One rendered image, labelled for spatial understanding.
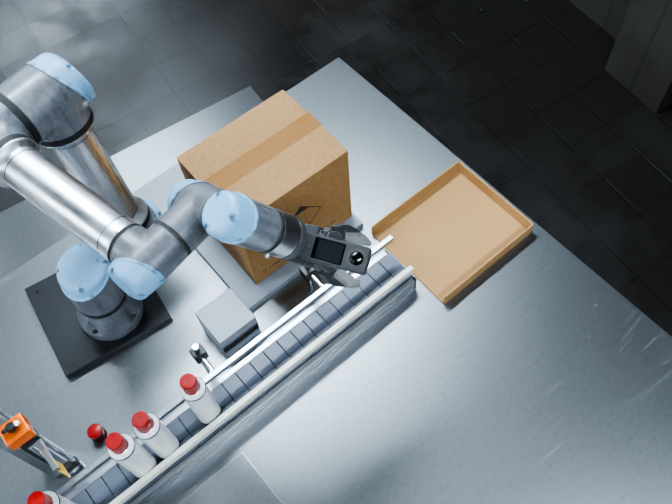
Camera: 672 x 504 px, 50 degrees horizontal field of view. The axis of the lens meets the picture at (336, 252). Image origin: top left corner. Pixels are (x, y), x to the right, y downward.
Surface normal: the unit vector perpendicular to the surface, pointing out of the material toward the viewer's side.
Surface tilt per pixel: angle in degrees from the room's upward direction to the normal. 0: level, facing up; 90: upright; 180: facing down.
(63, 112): 84
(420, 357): 0
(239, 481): 0
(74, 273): 6
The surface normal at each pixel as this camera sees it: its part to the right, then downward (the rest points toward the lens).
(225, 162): -0.05, -0.49
